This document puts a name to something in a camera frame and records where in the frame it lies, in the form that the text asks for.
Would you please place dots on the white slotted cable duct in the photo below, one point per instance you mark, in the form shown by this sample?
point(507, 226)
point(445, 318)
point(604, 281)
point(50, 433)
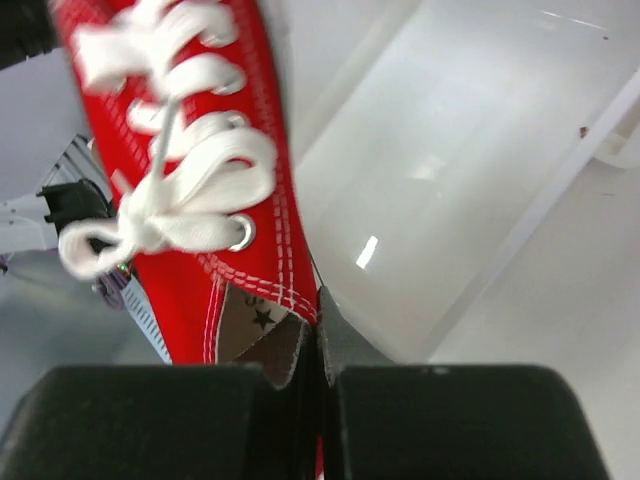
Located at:
point(139, 307)

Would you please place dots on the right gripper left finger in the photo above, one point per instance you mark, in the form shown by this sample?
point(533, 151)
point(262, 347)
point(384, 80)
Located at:
point(159, 422)

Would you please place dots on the red sneaker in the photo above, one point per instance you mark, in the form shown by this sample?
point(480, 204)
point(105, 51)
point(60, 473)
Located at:
point(185, 105)

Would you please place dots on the brown bottom drawer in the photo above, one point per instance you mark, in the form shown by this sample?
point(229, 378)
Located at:
point(431, 137)

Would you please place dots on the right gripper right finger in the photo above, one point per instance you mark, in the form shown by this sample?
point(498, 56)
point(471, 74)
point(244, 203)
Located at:
point(384, 420)

